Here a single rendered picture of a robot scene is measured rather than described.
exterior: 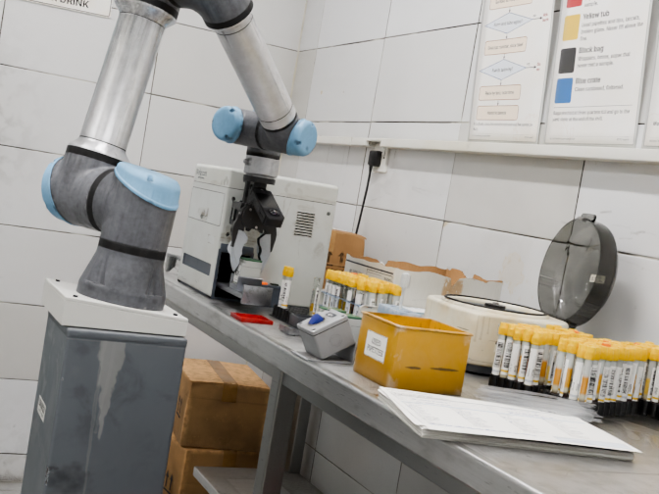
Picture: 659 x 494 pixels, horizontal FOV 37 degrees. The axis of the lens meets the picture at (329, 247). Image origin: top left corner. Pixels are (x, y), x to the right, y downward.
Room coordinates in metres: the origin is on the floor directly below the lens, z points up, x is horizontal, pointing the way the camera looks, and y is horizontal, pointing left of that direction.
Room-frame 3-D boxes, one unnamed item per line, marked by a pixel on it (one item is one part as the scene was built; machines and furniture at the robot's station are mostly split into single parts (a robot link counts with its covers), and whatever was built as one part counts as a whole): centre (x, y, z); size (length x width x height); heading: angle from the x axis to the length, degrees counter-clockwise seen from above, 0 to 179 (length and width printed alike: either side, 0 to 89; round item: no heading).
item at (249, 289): (2.17, 0.18, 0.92); 0.21 x 0.07 x 0.05; 25
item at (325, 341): (1.67, -0.04, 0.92); 0.13 x 0.07 x 0.08; 115
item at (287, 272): (2.05, 0.02, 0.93); 0.17 x 0.09 x 0.11; 26
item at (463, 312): (1.89, -0.32, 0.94); 0.30 x 0.24 x 0.12; 106
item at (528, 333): (1.61, -0.35, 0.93); 0.02 x 0.02 x 0.11
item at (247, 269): (2.15, 0.17, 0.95); 0.05 x 0.04 x 0.06; 115
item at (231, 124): (2.08, 0.22, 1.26); 0.11 x 0.11 x 0.08; 58
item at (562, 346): (1.56, -0.39, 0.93); 0.02 x 0.02 x 0.11
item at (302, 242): (2.39, 0.18, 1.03); 0.31 x 0.27 x 0.30; 25
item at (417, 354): (1.57, -0.16, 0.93); 0.13 x 0.13 x 0.10; 25
